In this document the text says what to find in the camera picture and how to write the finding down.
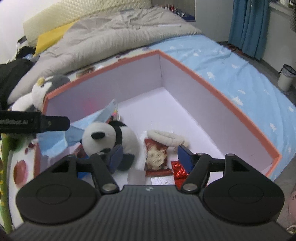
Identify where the yellow pillow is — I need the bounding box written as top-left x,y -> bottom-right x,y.
35,21 -> 76,56

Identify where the blue surgical mask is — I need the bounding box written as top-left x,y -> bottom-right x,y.
37,99 -> 117,158

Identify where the white fluffy scrunchie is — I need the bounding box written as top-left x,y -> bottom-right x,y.
147,130 -> 189,147

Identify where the large grey penguin plush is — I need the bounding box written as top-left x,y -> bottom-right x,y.
9,75 -> 70,111

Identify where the white trash bin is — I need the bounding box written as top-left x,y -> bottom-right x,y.
277,64 -> 296,91

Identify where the green embroidered plush stick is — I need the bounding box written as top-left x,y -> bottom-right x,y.
1,134 -> 23,234

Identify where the pink open cardboard box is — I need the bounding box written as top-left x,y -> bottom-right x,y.
43,51 -> 281,176

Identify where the small panda plush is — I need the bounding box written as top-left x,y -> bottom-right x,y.
81,120 -> 139,171

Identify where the grey duvet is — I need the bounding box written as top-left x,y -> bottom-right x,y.
7,7 -> 201,104

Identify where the red foil packet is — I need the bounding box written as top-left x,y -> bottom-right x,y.
171,161 -> 189,190

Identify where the white wardrobe cabinet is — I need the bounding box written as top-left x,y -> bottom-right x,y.
152,0 -> 234,42

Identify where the blue curtain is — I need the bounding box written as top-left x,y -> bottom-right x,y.
228,0 -> 269,60

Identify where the black clothing pile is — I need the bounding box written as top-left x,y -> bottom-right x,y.
1,46 -> 36,110

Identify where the red snack packet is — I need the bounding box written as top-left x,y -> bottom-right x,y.
144,138 -> 173,177

